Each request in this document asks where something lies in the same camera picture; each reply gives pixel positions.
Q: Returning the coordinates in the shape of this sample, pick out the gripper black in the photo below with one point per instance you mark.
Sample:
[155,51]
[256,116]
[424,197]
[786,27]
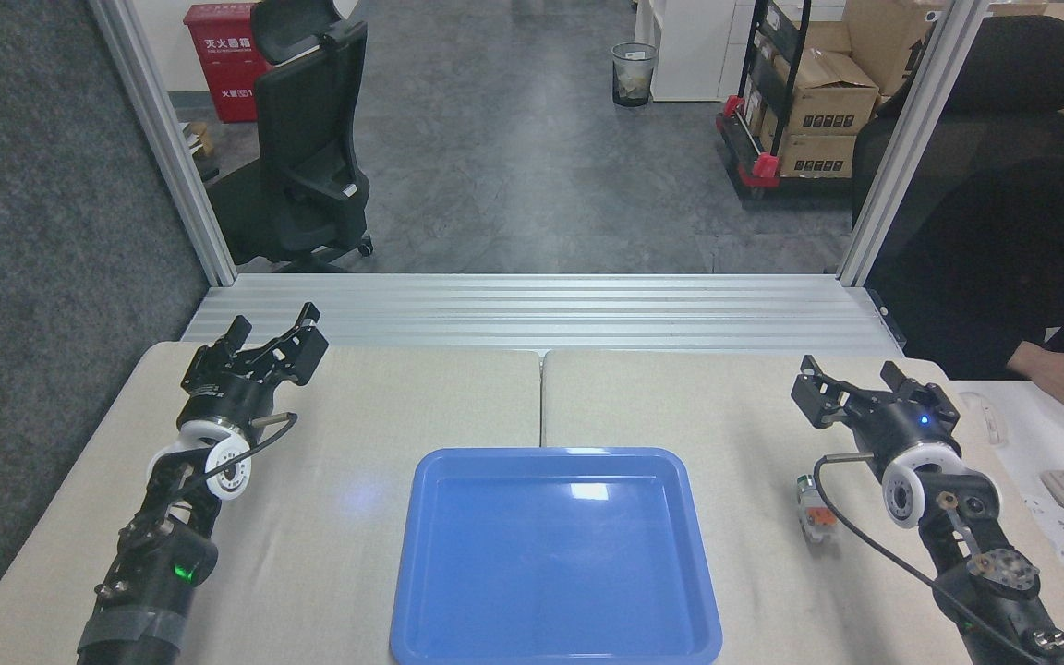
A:
[911,429]
[227,402]

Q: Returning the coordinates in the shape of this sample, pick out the white orange switch part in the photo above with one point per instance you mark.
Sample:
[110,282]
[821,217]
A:
[816,513]

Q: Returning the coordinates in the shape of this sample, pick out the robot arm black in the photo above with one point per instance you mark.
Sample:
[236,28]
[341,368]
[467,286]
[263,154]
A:
[985,573]
[155,563]

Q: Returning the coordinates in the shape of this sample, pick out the blue plastic tray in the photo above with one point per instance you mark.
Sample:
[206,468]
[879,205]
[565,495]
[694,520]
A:
[555,563]

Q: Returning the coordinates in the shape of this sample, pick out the white computer mouse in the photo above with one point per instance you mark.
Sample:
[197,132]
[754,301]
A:
[986,417]

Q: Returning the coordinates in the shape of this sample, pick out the beige table mat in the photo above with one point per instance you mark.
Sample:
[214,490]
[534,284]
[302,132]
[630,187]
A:
[735,416]
[329,517]

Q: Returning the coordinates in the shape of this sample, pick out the black office chair with headrest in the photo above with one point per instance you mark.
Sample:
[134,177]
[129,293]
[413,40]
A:
[310,148]

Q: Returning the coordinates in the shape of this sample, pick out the small cardboard box on floor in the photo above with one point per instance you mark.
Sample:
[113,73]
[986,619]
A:
[199,139]

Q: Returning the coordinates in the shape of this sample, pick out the grey felt partition panel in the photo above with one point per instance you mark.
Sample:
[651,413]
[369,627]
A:
[42,277]

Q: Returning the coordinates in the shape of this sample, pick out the flat cardboard box with print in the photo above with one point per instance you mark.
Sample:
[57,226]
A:
[814,157]

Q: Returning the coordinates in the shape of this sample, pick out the black red trolley cart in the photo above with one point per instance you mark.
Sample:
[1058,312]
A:
[754,171]

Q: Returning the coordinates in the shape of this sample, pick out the white power strip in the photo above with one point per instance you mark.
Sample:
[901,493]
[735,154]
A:
[1063,540]

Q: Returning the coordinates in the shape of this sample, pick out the red fire extinguisher box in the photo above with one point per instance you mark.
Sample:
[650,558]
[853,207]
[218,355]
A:
[223,65]

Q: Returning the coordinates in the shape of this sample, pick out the open cardboard box with print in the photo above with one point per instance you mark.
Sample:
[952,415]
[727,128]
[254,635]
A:
[828,97]

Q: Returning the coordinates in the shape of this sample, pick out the black office chair wide back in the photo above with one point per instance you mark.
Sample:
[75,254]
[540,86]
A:
[1003,83]

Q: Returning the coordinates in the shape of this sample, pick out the large plain cardboard box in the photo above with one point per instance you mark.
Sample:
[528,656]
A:
[888,42]

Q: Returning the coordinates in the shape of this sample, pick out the white cabinet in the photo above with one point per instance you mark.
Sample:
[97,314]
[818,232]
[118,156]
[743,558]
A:
[694,46]

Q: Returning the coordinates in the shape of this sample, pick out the black mesh waste bin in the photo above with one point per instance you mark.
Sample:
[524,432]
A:
[634,78]

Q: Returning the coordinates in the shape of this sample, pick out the silver aluminium post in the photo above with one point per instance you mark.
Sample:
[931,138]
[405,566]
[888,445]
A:
[172,148]
[911,148]

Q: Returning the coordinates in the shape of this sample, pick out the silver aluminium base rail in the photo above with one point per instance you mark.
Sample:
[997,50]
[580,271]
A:
[541,314]

